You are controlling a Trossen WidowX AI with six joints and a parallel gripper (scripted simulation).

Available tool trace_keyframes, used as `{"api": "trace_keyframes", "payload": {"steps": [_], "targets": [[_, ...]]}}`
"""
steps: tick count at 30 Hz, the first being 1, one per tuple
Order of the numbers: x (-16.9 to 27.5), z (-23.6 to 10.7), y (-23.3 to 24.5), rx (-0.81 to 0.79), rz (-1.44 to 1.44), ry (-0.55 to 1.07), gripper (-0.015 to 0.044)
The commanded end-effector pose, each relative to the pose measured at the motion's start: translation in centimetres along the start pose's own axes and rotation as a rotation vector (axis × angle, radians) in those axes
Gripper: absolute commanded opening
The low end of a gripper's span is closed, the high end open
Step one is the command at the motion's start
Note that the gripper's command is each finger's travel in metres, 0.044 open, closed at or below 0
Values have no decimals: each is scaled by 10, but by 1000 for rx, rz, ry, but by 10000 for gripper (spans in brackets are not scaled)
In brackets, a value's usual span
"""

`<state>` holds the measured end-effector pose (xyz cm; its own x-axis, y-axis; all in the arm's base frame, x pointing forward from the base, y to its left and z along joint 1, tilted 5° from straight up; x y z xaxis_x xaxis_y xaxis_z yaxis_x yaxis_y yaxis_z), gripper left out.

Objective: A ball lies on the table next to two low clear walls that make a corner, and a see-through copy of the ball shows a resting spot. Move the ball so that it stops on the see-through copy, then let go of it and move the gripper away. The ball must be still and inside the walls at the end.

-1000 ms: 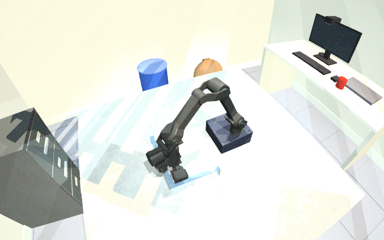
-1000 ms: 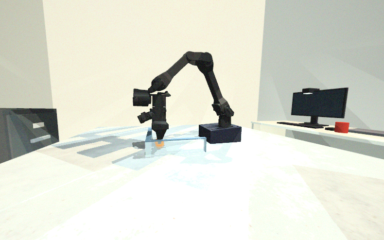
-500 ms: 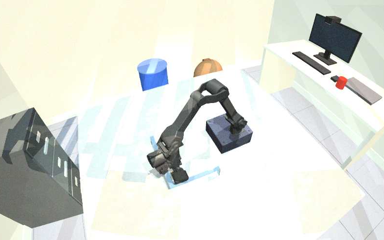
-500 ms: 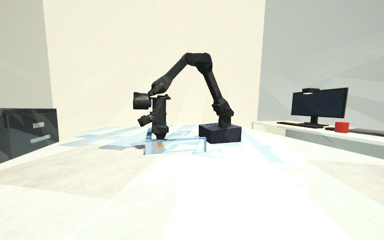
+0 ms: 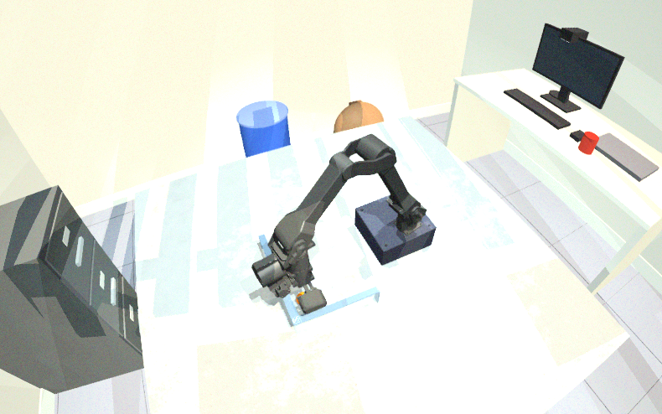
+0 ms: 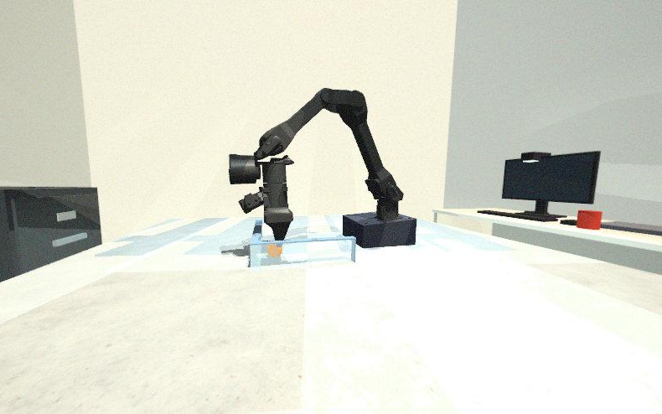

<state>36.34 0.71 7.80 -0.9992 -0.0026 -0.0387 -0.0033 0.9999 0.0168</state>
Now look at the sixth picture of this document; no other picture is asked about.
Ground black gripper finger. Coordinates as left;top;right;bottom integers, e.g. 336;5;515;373
265;221;291;241

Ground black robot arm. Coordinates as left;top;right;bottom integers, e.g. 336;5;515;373
229;88;404;221

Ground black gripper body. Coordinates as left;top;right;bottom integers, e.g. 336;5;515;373
263;183;293;223

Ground clear low walls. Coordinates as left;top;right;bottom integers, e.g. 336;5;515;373
251;240;354;272

